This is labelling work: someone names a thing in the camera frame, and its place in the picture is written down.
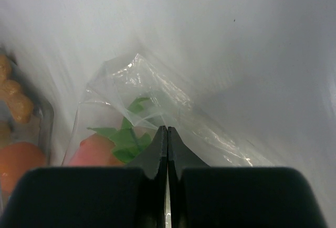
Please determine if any yellow-orange fake pretzel cluster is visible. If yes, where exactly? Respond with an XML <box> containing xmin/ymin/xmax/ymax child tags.
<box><xmin>1</xmin><ymin>54</ymin><xmax>34</xmax><ymax>124</ymax></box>

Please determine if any pink fake peach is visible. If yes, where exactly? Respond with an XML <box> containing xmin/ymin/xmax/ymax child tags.
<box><xmin>66</xmin><ymin>134</ymin><xmax>124</xmax><ymax>167</ymax></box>

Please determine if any green fake leaf piece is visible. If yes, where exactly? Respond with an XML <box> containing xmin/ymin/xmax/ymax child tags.
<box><xmin>86</xmin><ymin>96</ymin><xmax>153</xmax><ymax>163</ymax></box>

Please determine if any clear grey plastic container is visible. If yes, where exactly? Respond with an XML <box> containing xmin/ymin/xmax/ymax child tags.
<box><xmin>1</xmin><ymin>52</ymin><xmax>54</xmax><ymax>210</ymax></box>

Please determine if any orange fake orange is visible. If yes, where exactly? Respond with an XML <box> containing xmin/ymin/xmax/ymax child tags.
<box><xmin>1</xmin><ymin>142</ymin><xmax>47</xmax><ymax>194</ymax></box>

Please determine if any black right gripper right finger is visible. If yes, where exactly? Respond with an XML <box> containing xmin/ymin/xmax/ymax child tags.
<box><xmin>167</xmin><ymin>127</ymin><xmax>327</xmax><ymax>227</ymax></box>

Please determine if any clear zip top bag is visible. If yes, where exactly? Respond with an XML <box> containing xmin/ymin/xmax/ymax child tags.
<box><xmin>62</xmin><ymin>54</ymin><xmax>272</xmax><ymax>167</ymax></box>

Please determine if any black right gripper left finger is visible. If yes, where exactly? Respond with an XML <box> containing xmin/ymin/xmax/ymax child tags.
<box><xmin>1</xmin><ymin>126</ymin><xmax>167</xmax><ymax>227</ymax></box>

